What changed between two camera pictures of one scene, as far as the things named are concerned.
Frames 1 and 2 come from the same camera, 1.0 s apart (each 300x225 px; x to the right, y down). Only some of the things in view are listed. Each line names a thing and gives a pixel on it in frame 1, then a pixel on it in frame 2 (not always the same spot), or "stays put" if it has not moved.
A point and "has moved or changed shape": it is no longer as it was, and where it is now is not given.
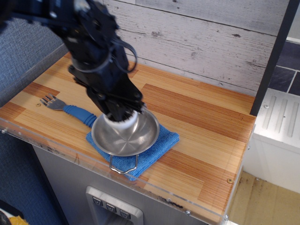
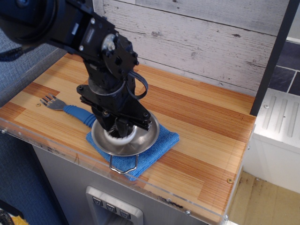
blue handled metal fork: [54, 103] stays put
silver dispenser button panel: [104, 209] stays put
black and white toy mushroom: [121, 124] has moved or changed shape
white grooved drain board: [278, 120] stays put
